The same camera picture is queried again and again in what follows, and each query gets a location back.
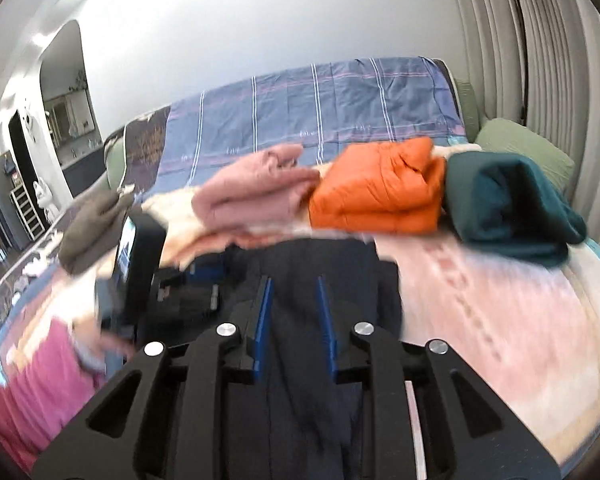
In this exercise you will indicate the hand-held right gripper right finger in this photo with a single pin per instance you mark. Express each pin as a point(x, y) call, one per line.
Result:
point(327, 330)

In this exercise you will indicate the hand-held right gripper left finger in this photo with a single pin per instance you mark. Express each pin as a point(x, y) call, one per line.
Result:
point(262, 330)

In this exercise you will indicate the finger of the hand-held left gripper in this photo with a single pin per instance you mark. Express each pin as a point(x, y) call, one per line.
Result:
point(195, 297)
point(200, 266)

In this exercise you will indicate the black puffer jacket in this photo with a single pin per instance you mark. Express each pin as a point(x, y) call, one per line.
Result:
point(330, 260)

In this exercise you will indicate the person's left forearm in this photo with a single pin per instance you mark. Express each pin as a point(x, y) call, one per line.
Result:
point(40, 390)

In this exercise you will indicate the brown fuzzy garment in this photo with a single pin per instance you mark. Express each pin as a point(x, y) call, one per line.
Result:
point(90, 235)

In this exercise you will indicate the pink quilted garment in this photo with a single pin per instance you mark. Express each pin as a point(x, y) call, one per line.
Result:
point(250, 195)

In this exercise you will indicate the green pillow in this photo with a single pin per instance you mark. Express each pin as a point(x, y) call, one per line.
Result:
point(114, 160)
point(525, 145)
point(467, 110)

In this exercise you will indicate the dark tree-print blanket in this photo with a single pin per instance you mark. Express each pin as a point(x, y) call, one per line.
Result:
point(145, 150)

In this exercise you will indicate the white cat figurine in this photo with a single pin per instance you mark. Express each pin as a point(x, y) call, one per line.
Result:
point(45, 200)

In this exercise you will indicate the slatted floor rack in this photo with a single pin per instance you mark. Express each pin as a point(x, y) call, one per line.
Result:
point(25, 215)

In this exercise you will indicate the orange puffer jacket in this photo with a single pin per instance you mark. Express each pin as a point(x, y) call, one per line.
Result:
point(375, 190)

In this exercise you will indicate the blue plaid bed cover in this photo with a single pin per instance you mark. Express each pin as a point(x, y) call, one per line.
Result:
point(280, 115)

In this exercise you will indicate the arched doorway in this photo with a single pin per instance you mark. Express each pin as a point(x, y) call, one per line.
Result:
point(65, 85)

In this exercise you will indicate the dark green folded garment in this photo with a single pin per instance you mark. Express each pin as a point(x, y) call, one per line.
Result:
point(505, 205)

